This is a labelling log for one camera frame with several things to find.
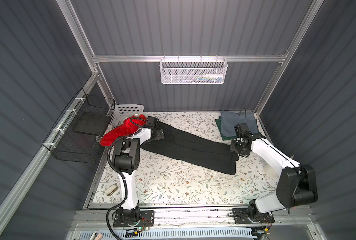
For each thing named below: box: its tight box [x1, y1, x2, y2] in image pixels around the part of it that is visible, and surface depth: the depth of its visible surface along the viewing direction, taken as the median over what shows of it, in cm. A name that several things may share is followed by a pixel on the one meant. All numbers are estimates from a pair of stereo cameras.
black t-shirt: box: [140, 121, 239, 175], surface depth 98 cm
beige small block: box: [104, 184, 118, 196], surface depth 82 cm
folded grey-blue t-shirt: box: [221, 111, 258, 138], surface depth 112 cm
